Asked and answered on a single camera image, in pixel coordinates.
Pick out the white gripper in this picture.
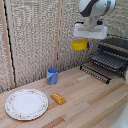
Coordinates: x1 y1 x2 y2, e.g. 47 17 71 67
72 21 110 50

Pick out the yellow bowl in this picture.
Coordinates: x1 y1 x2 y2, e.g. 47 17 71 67
70 38 90 52

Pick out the blue mug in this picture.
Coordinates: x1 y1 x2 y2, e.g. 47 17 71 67
46 67 59 86

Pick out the yellow rectangular block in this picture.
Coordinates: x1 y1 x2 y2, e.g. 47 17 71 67
50 92 67 106

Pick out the white floral rimmed plate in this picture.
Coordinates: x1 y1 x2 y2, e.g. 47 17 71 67
4 88 50 121

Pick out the black wire dish rack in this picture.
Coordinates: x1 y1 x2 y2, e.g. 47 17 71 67
79 35 128 85

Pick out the thin wooden frame post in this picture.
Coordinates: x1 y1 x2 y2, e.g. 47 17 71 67
54 0 64 72

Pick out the wide wooden frame post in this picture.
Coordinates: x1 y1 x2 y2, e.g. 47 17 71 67
0 0 16 90

